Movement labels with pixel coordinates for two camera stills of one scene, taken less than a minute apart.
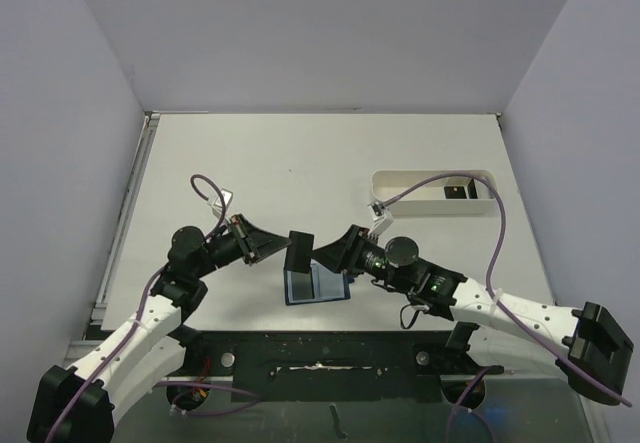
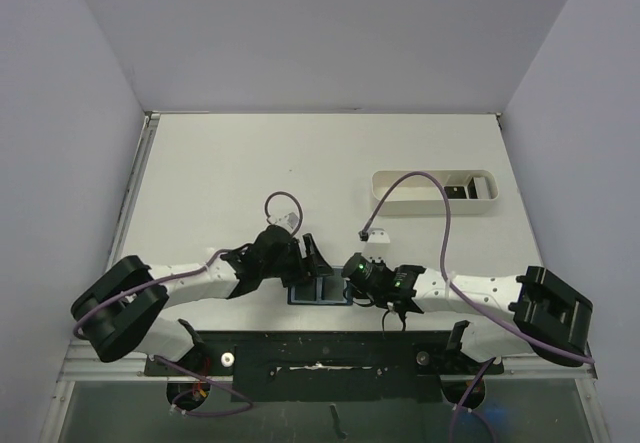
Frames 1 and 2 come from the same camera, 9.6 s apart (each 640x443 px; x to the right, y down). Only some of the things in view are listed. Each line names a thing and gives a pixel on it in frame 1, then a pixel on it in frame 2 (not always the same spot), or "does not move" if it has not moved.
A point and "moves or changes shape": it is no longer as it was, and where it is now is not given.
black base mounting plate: [334, 366] does not move
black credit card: [298, 258] moves or changes shape
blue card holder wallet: [320, 284] does not move
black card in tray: [455, 192] does not move
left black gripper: [254, 243] to [317, 267]
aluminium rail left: [150, 121] does not move
